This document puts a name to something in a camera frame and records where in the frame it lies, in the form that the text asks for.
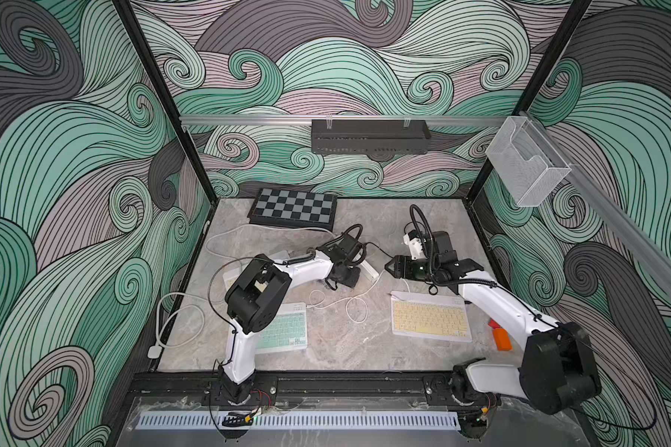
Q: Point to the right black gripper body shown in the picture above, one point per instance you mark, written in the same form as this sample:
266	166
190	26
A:
419	269

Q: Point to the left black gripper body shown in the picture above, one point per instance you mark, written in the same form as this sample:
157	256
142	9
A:
349	277

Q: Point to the white power strip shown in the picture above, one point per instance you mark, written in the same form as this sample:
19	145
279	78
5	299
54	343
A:
370	270

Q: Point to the green wireless keyboard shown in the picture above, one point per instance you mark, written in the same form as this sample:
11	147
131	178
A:
287	332

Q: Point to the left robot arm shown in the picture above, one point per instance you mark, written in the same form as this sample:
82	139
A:
255	297

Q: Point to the yellow keyboard right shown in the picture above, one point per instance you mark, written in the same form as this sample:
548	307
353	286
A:
436	317

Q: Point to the yellow keyboard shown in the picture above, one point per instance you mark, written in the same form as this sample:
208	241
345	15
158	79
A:
232	275
436	317

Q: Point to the yellow keyboard left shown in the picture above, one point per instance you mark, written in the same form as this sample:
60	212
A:
232	275

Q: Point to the black chessboard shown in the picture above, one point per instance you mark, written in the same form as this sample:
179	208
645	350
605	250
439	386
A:
293	209

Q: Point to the orange red tool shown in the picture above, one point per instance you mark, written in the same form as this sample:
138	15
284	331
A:
500	336

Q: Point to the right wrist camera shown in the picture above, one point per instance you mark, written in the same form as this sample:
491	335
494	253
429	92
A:
415	246

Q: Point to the black wall tray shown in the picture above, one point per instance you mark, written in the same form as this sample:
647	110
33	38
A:
378	138

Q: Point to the clear plastic wall bin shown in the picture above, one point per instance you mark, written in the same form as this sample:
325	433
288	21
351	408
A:
527	161

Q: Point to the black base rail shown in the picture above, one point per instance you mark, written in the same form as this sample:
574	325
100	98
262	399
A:
283	388

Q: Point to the white slotted cable duct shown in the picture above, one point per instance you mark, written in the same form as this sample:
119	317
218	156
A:
334	420

